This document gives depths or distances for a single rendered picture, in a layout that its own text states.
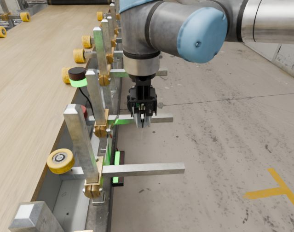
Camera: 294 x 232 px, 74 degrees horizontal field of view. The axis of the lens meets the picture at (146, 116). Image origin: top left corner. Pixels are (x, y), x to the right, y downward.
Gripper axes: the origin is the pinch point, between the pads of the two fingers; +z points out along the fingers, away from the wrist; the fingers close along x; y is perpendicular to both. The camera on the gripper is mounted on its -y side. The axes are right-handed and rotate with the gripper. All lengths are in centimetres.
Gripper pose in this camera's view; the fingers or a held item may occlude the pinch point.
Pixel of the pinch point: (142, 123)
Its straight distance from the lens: 64.5
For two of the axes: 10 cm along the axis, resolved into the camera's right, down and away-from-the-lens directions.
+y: 0.8, 6.3, -7.7
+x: 10.0, -0.5, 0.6
